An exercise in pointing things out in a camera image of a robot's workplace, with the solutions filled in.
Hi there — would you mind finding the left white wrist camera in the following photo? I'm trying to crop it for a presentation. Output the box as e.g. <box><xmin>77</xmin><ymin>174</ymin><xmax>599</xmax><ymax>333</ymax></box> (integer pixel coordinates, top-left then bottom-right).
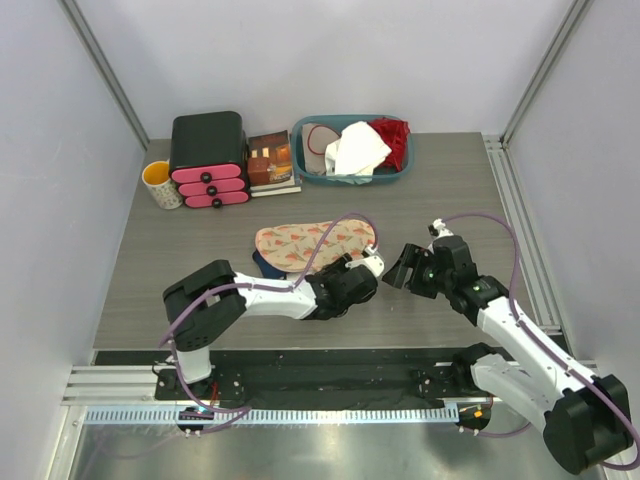
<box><xmin>345</xmin><ymin>245</ymin><xmax>385</xmax><ymax>278</ymax></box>

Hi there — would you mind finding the stack of books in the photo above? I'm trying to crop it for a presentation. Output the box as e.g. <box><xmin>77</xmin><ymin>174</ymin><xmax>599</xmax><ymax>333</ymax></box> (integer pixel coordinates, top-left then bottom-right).
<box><xmin>247</xmin><ymin>130</ymin><xmax>301</xmax><ymax>198</ymax></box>

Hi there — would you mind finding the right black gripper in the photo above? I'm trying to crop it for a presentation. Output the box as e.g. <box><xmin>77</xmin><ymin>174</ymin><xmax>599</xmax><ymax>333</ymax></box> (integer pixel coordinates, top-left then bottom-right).
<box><xmin>382</xmin><ymin>243</ymin><xmax>453</xmax><ymax>299</ymax></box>

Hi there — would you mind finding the white slotted cable duct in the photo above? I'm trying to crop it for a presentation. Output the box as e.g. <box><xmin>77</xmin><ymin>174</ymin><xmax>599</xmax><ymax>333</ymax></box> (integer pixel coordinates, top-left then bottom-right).
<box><xmin>84</xmin><ymin>403</ymin><xmax>459</xmax><ymax>426</ymax></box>

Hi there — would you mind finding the teal plastic basket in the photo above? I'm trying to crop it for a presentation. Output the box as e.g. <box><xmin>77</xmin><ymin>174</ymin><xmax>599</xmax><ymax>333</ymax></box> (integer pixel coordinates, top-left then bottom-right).
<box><xmin>290</xmin><ymin>114</ymin><xmax>415</xmax><ymax>186</ymax></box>

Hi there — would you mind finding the grey cloth with red loop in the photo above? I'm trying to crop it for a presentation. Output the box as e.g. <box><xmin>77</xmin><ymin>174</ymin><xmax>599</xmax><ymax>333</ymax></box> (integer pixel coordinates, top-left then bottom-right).
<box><xmin>301</xmin><ymin>123</ymin><xmax>340</xmax><ymax>175</ymax></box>

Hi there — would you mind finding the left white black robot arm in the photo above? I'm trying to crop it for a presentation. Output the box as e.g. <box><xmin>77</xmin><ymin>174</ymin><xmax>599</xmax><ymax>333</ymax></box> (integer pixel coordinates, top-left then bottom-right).
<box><xmin>161</xmin><ymin>255</ymin><xmax>384</xmax><ymax>399</ymax></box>

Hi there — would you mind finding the pink mesh laundry bag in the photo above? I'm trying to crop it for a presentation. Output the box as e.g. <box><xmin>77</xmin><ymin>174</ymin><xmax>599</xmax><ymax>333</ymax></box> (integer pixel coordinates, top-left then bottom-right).
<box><xmin>255</xmin><ymin>219</ymin><xmax>376</xmax><ymax>273</ymax></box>

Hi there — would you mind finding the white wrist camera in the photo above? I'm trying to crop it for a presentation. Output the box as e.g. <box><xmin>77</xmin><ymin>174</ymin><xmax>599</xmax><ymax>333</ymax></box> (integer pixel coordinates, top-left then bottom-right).
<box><xmin>428</xmin><ymin>218</ymin><xmax>454</xmax><ymax>242</ymax></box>
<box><xmin>345</xmin><ymin>245</ymin><xmax>385</xmax><ymax>278</ymax></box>

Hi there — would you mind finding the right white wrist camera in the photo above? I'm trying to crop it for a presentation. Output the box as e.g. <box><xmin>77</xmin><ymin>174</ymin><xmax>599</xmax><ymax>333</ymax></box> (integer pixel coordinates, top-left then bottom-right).
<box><xmin>428</xmin><ymin>218</ymin><xmax>454</xmax><ymax>242</ymax></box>

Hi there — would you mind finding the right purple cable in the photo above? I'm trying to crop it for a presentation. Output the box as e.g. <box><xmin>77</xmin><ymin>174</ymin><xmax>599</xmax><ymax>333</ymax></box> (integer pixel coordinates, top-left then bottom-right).
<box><xmin>442</xmin><ymin>212</ymin><xmax>635</xmax><ymax>469</ymax></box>

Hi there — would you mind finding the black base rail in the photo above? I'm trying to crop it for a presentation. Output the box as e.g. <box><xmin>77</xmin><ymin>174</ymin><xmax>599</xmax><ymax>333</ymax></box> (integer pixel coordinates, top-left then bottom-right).
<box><xmin>155</xmin><ymin>348</ymin><xmax>485</xmax><ymax>411</ymax></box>

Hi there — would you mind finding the yellow inside patterned mug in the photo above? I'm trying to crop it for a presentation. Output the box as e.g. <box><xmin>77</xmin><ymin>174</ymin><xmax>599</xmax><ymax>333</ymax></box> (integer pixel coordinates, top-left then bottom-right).
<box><xmin>141</xmin><ymin>160</ymin><xmax>183</xmax><ymax>210</ymax></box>

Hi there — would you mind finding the black pink drawer organizer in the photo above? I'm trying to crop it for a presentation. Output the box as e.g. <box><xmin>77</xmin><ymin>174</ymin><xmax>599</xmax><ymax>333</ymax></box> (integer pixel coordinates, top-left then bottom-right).
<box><xmin>169</xmin><ymin>111</ymin><xmax>250</xmax><ymax>209</ymax></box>

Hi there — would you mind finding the red garment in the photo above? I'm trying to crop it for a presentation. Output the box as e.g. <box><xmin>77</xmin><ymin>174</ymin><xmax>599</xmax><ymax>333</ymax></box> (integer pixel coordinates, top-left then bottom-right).
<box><xmin>369</xmin><ymin>117</ymin><xmax>410</xmax><ymax>172</ymax></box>

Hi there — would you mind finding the white cloth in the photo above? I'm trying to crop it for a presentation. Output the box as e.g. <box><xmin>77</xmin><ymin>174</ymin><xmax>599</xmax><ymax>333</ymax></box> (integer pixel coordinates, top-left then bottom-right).
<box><xmin>324</xmin><ymin>121</ymin><xmax>392</xmax><ymax>176</ymax></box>

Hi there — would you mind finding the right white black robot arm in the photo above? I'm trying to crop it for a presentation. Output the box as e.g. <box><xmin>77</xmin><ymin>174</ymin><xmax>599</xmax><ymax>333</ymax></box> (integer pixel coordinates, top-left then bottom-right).
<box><xmin>383</xmin><ymin>235</ymin><xmax>637</xmax><ymax>475</ymax></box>

